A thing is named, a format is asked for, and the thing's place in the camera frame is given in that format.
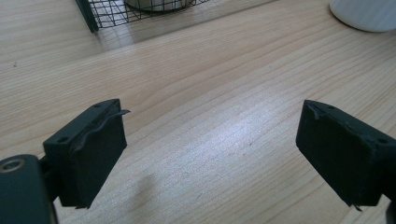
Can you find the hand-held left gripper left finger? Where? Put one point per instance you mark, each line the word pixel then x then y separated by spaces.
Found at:
pixel 93 155

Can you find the steel tumbler with grey lid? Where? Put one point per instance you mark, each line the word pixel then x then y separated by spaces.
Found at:
pixel 158 4

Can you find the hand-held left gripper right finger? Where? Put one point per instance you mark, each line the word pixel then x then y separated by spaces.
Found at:
pixel 342 152

